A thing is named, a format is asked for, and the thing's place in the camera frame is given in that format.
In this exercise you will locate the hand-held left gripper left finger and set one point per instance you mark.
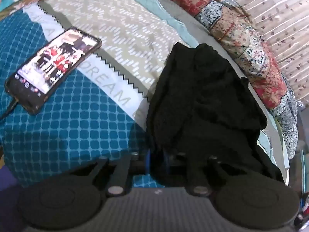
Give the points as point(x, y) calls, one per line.
point(147, 162)

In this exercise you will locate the black smartphone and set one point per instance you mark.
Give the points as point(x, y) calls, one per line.
point(53, 70)

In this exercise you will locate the leaf print curtain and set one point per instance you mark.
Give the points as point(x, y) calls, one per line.
point(284, 17)

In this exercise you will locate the black pants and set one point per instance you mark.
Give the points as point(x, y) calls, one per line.
point(205, 101)

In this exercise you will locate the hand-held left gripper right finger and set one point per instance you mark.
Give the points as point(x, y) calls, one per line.
point(166, 160)

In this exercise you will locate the patchwork patterned bedspread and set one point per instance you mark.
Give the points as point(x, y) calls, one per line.
point(79, 130)

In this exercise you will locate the red floral quilt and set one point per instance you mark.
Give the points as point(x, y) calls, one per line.
point(241, 41)

